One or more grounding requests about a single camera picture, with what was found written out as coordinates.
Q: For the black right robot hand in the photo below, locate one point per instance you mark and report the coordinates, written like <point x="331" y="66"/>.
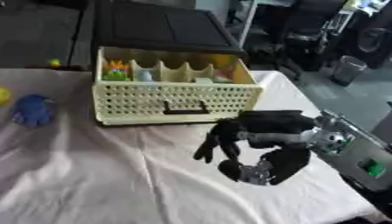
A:
<point x="270" y="122"/>

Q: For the pale compartment drawer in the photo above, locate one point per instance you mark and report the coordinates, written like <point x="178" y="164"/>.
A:
<point x="173" y="96"/>

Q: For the pink toy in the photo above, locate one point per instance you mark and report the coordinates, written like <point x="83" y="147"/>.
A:
<point x="222" y="76"/>

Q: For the yellow toy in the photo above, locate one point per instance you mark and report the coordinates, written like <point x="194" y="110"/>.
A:
<point x="222" y="60"/>

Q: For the grey waste bin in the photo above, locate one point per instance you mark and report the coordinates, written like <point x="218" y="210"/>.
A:
<point x="348" y="70"/>

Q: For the black office chair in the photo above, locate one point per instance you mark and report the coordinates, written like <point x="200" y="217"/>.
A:
<point x="306" y="32"/>

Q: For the pale blue toy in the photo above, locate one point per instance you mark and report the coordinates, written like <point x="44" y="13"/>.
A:
<point x="145" y="75"/>

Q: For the green and orange toy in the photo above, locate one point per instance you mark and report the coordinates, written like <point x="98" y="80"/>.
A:
<point x="116" y="71"/>

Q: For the small yellow green ball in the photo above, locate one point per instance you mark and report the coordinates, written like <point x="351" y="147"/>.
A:
<point x="54" y="62"/>

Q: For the blue soft toy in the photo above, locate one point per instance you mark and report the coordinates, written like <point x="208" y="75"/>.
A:
<point x="33" y="110"/>

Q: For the yellow toy fruit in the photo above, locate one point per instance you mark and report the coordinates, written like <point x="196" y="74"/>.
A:
<point x="3" y="95"/>

